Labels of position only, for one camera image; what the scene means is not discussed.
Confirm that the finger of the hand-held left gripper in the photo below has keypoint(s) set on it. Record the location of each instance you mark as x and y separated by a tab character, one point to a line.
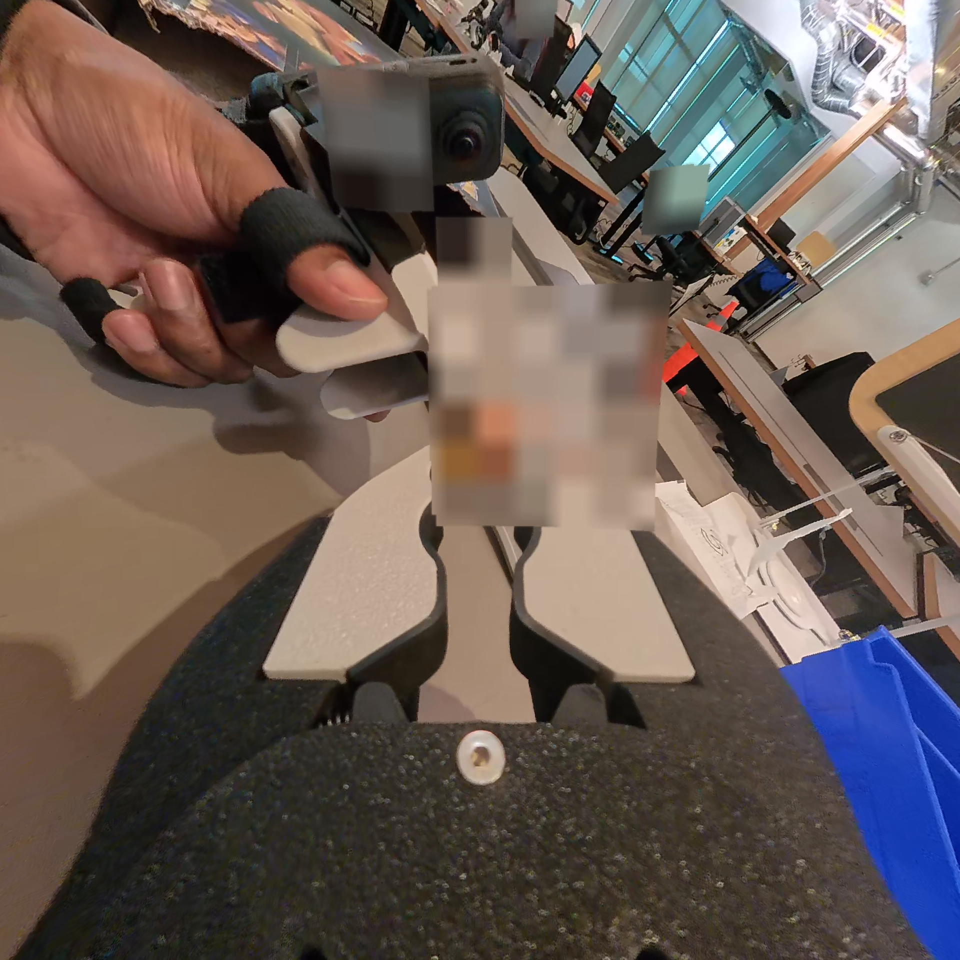
421	277

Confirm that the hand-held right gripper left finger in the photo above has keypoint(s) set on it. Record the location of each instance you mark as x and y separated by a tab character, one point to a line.
352	592

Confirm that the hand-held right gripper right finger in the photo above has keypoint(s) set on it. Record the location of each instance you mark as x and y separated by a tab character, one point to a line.
600	600

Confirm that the long wood edged desk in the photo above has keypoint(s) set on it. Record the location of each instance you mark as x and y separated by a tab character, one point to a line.
547	139

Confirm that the light grey desk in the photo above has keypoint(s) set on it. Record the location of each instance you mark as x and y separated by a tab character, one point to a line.
150	487

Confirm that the grey wood edged desk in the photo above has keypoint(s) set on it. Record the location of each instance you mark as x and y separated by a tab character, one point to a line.
757	390

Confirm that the person's left hand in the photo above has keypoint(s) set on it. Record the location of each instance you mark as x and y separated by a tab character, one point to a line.
135	165

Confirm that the black computer monitor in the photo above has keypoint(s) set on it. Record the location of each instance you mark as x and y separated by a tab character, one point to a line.
581	67

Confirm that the black office chair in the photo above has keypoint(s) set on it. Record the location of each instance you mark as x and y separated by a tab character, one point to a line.
832	405
596	112
634	161

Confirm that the white table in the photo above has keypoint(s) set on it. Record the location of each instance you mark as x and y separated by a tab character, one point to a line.
547	247

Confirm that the colourful printed board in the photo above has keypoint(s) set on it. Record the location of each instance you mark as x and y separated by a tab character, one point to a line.
300	30

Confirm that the large glass window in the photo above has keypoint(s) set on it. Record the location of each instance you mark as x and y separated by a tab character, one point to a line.
675	60

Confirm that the translucent plastic strip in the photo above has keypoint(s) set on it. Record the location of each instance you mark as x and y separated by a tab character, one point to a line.
922	628
802	525

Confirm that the orange traffic cone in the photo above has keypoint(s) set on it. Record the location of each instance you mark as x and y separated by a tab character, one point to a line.
684	367
724	316

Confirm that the grey computer case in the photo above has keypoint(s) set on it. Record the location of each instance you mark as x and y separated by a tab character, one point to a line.
724	221

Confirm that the blue plastic bin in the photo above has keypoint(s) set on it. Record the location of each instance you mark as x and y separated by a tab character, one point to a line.
885	750

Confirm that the blue chair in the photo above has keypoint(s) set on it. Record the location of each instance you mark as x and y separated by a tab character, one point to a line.
769	289

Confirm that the wooden beam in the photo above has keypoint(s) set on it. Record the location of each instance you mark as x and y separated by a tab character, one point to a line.
825	165

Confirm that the metal ventilation ducts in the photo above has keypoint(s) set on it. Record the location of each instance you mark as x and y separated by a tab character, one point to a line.
840	67

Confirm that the wood framed black board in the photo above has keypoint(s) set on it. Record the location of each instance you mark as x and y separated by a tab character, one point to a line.
922	405

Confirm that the white metal bracket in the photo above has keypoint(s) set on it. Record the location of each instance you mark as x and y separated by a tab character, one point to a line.
911	450

